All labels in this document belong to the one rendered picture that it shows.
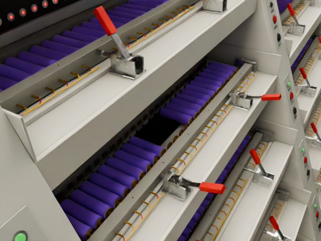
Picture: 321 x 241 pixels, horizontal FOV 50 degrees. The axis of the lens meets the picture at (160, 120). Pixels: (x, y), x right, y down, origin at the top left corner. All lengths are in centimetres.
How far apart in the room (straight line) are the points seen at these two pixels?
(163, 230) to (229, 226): 26
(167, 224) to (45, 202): 20
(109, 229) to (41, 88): 20
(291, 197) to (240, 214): 33
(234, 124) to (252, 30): 25
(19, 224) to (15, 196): 3
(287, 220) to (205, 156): 47
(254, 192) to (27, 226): 56
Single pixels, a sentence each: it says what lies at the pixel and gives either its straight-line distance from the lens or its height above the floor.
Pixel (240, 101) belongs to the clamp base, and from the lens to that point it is 70.
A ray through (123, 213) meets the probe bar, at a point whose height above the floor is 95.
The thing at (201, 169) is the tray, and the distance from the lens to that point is 56.
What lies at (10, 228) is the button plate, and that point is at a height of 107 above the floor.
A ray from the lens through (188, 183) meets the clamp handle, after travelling 51.
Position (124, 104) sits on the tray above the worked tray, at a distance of 41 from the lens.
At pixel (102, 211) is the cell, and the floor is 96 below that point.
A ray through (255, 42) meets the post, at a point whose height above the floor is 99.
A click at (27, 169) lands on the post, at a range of 33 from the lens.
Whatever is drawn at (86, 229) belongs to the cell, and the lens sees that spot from 48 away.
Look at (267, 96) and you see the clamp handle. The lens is 68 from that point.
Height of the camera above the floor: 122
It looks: 23 degrees down
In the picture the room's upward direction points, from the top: 22 degrees counter-clockwise
